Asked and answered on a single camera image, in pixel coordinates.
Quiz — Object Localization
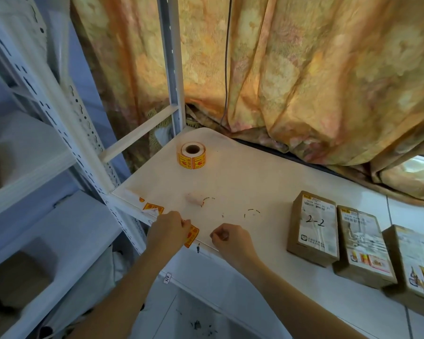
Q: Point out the person's right hand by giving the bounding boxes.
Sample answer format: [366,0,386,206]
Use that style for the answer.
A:
[210,223,259,269]

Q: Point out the person's left hand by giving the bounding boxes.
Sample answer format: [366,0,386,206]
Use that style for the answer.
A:
[146,210,192,258]

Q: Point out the orange yellow sticker label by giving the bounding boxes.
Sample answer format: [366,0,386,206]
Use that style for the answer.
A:
[184,225,200,249]

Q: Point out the person's right forearm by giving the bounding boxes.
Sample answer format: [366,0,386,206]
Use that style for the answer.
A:
[230,256,366,339]

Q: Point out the person's left forearm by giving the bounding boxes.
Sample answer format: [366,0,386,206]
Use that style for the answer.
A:
[68,243,173,339]

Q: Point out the orange sticker on shelf edge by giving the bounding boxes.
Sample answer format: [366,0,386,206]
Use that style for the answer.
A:
[142,203,165,216]

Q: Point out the roll of orange sticker labels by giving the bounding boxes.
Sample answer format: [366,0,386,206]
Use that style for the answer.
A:
[177,141,207,171]

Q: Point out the brown cardboard parcel handwritten mark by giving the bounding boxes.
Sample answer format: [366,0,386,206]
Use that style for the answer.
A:
[286,190,340,268]

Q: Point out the white metal shelving rack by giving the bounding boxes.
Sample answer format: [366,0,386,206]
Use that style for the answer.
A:
[0,0,220,339]

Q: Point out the brown cardboard parcel orange stickers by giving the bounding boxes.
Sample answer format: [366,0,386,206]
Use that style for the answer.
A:
[332,206,398,289]

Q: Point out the floral orange curtain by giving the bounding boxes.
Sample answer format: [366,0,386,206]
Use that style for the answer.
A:
[70,0,424,209]

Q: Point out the brown cardboard parcel yellow sticker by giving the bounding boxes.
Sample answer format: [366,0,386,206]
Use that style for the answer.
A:
[381,225,424,312]

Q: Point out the black hanging cable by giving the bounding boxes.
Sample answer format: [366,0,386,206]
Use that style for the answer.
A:
[220,0,233,128]

